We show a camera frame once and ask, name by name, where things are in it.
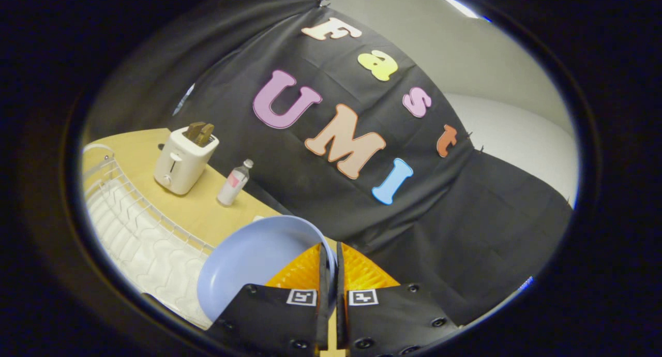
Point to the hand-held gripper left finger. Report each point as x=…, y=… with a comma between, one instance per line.
x=323, y=295

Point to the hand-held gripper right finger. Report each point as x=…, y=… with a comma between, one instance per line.
x=340, y=295

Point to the light blue plate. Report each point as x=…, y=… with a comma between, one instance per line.
x=248, y=264

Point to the clear plastic bottle pink label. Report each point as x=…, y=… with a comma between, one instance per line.
x=233, y=183

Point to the black backdrop cloth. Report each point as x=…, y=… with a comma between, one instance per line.
x=362, y=139

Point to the white toaster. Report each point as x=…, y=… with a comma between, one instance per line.
x=181, y=163

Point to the brown toast slice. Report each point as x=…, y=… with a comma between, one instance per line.
x=205, y=134
x=194, y=131

